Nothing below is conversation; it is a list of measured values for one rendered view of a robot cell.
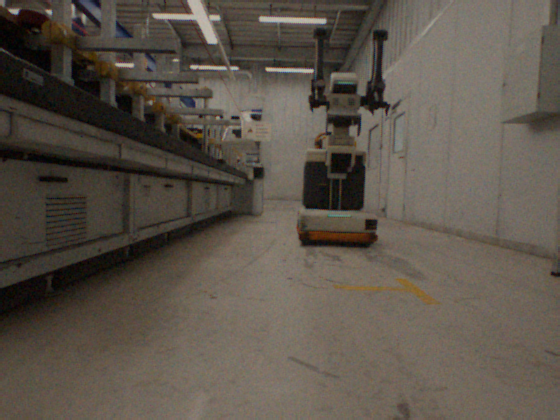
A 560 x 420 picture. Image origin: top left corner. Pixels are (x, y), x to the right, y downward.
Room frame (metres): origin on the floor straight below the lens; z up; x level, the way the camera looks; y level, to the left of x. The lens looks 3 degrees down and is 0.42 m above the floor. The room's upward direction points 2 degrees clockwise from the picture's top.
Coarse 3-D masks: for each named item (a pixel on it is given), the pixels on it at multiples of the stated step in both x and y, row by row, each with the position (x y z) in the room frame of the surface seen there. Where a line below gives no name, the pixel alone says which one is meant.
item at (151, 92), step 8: (120, 88) 1.48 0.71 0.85; (152, 88) 1.48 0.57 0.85; (160, 88) 1.48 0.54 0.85; (168, 88) 1.48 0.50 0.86; (152, 96) 1.50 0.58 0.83; (160, 96) 1.50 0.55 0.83; (168, 96) 1.50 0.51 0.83; (176, 96) 1.49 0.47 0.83; (184, 96) 1.49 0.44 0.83; (192, 96) 1.48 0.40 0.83; (200, 96) 1.48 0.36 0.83; (208, 96) 1.48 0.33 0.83
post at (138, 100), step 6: (138, 24) 1.44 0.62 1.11; (138, 30) 1.44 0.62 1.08; (144, 30) 1.47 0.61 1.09; (138, 36) 1.44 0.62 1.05; (144, 36) 1.47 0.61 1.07; (138, 54) 1.44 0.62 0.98; (138, 60) 1.44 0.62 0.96; (138, 66) 1.44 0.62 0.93; (138, 96) 1.44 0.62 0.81; (138, 102) 1.44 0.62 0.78; (138, 108) 1.44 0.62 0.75; (138, 114) 1.44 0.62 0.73
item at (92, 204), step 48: (96, 96) 1.49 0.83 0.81; (192, 144) 3.06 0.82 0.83; (0, 192) 1.03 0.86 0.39; (48, 192) 1.23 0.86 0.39; (96, 192) 1.56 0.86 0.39; (192, 192) 3.10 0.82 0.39; (0, 240) 1.02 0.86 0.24; (48, 240) 1.23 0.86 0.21; (96, 240) 1.54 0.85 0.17; (144, 240) 2.09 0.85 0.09; (0, 288) 0.98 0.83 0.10
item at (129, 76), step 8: (80, 72) 1.23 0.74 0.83; (88, 72) 1.23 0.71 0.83; (120, 72) 1.23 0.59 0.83; (128, 72) 1.23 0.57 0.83; (136, 72) 1.23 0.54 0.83; (144, 72) 1.23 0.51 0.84; (152, 72) 1.23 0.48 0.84; (160, 72) 1.23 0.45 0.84; (168, 72) 1.23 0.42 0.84; (88, 80) 1.26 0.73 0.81; (96, 80) 1.25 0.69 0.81; (120, 80) 1.24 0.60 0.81; (128, 80) 1.24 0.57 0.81; (136, 80) 1.24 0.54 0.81; (144, 80) 1.23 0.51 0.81; (152, 80) 1.23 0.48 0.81; (160, 80) 1.23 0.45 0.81; (168, 80) 1.23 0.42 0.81; (176, 80) 1.23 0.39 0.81; (184, 80) 1.23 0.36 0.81; (192, 80) 1.23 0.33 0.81
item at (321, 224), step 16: (304, 208) 3.10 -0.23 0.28; (304, 224) 2.63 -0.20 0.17; (320, 224) 2.62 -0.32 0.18; (336, 224) 2.62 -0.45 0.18; (352, 224) 2.62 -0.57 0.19; (368, 224) 2.65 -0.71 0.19; (304, 240) 2.65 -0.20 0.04; (320, 240) 2.65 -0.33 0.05; (336, 240) 2.63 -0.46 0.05; (352, 240) 2.62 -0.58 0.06; (368, 240) 2.61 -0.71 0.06
